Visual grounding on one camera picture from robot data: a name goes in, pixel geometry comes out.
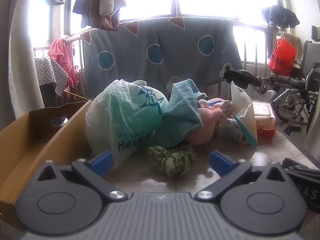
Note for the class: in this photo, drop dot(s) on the printed tablecloth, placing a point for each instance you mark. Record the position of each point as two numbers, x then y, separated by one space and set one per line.
265 150

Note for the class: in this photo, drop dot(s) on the white printed packet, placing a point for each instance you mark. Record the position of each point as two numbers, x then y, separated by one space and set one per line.
230 130

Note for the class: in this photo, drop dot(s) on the yellow stick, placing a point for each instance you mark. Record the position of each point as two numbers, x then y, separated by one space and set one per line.
75 95

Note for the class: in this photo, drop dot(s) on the blue printed blanket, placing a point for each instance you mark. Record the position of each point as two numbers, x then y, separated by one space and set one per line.
175 62

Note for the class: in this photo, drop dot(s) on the pink wet wipes pack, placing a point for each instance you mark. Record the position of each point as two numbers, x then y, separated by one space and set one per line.
263 122

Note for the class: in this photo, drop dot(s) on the pale curtain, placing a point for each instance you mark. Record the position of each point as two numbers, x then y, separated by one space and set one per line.
22 80

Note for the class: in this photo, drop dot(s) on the large cardboard box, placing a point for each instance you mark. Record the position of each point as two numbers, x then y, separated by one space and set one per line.
25 140

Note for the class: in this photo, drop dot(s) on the white star dotted cloth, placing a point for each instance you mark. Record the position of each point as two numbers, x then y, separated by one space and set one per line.
50 72

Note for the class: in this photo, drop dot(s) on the orange striped sock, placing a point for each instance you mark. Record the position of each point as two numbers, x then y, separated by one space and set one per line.
226 108

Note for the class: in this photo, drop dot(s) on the brown hanging garment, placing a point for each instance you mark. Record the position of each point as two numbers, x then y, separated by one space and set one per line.
107 21

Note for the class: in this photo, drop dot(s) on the black hanging garment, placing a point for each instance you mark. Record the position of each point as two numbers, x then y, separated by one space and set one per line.
280 16

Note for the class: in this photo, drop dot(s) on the pink hanging garment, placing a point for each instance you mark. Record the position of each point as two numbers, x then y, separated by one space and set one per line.
63 55

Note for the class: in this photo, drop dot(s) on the wheelchair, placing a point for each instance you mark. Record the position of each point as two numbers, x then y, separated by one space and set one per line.
295 82

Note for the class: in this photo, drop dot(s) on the red plastic bag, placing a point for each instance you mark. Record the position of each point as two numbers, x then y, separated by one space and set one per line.
281 57

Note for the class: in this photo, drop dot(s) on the teal towel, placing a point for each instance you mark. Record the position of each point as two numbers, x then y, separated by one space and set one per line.
180 110

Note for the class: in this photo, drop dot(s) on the metal window railing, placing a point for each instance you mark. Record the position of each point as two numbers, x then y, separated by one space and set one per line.
252 25

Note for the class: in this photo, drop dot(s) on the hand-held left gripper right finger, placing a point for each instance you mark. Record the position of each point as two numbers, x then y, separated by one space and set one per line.
220 160

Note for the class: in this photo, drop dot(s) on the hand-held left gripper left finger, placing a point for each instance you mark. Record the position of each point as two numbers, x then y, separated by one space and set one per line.
102 158

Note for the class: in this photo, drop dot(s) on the green scrunchie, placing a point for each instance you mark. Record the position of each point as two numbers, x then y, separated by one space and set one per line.
172 160

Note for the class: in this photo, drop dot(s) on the clear zip bag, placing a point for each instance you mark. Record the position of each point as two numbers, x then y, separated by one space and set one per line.
243 110

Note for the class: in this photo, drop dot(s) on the dark hanging jacket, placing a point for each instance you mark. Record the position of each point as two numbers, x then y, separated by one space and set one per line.
83 2

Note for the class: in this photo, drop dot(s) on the green printed plastic bag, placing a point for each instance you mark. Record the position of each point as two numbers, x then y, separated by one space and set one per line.
120 115

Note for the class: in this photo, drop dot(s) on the pink plush toy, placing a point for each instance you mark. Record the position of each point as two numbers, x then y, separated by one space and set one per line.
202 127

